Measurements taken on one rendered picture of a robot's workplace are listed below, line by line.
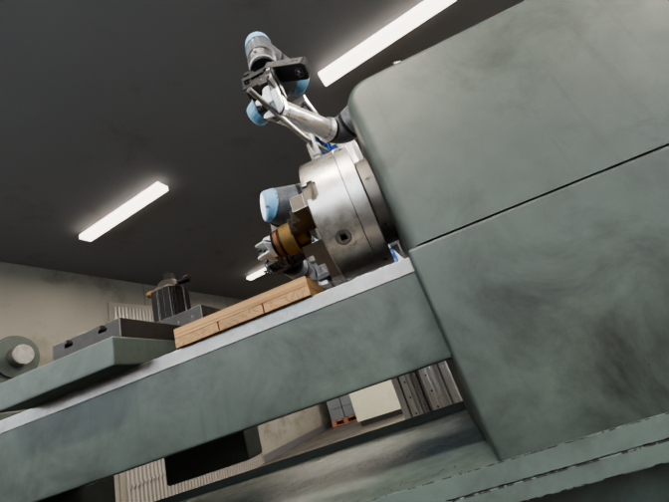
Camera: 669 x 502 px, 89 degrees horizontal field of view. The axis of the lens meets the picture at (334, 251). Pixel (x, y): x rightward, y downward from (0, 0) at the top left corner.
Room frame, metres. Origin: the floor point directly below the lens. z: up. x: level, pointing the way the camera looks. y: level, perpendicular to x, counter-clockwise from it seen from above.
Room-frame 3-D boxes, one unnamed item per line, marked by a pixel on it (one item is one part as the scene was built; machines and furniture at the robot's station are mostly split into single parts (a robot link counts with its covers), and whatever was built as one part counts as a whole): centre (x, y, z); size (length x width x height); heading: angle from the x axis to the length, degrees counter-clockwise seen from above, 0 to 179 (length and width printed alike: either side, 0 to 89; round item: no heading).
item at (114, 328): (0.89, 0.53, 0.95); 0.43 x 0.18 x 0.04; 171
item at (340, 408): (9.20, 0.86, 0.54); 1.14 x 0.73 x 1.08; 162
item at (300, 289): (0.82, 0.19, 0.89); 0.36 x 0.30 x 0.04; 171
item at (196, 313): (0.95, 0.49, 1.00); 0.20 x 0.10 x 0.05; 81
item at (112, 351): (0.91, 0.58, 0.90); 0.53 x 0.30 x 0.06; 171
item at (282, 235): (0.80, 0.09, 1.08); 0.09 x 0.09 x 0.09; 81
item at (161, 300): (0.94, 0.52, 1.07); 0.07 x 0.07 x 0.10; 81
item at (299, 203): (0.70, 0.04, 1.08); 0.12 x 0.11 x 0.05; 171
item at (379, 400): (7.74, -0.43, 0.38); 2.07 x 1.64 x 0.76; 162
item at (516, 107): (0.74, -0.45, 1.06); 0.59 x 0.48 x 0.39; 81
